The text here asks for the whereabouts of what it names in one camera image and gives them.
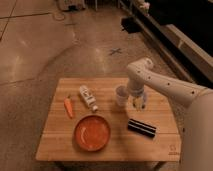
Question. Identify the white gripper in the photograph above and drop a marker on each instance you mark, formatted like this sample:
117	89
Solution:
137	94

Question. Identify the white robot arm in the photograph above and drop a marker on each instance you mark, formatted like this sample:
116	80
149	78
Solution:
197	142

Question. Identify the blue sponge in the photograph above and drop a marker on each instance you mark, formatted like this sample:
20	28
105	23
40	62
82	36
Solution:
145	98

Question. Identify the black striped box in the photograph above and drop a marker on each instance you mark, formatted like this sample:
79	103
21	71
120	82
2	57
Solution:
141	128

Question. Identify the white milk carton toy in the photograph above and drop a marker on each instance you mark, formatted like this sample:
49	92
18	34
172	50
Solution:
88	98

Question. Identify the wooden table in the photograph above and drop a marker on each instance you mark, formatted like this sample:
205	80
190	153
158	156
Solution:
57	140

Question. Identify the orange plate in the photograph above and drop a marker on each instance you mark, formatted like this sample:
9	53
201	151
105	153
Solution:
92	133

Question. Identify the long shelf bench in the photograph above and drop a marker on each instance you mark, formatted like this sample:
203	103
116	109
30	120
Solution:
182	28

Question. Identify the orange toy carrot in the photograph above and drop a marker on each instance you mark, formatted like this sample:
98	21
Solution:
68	106

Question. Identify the black object on floor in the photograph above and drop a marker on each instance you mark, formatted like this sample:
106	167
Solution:
130	25

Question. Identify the white machine base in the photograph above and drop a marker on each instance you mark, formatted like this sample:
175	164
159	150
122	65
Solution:
67	5

